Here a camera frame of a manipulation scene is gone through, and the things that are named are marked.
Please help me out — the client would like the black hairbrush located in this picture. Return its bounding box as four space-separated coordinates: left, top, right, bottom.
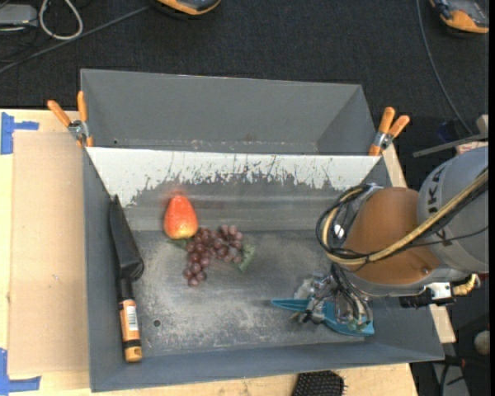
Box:
290 370 349 396

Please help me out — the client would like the brown cardboard board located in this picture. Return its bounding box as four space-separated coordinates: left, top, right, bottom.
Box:
7 130 92 378

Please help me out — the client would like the grey metal bin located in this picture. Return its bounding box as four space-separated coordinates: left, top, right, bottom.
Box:
78 68 446 394

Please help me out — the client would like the purple toy grape bunch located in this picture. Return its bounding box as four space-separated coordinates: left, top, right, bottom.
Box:
181 224 257 288

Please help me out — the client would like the black cylinder on white bracket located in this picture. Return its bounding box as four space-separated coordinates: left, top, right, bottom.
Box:
398 273 482 309

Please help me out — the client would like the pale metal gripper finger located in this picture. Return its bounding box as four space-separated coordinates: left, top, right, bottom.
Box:
288 308 326 326
293 276 325 301

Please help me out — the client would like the red toy strawberry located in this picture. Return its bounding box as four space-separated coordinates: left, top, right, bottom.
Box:
163 195 200 248

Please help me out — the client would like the black trowel with orange handle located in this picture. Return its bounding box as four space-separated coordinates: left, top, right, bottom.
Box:
108 194 146 364

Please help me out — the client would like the teal plastic tool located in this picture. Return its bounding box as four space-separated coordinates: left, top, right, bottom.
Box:
270 296 376 338

